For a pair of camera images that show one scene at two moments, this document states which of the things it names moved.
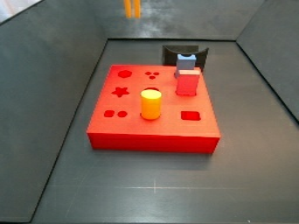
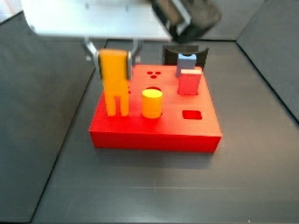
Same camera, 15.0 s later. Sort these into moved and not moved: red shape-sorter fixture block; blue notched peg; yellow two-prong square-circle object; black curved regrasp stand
Moved: yellow two-prong square-circle object
Not moved: red shape-sorter fixture block; blue notched peg; black curved regrasp stand
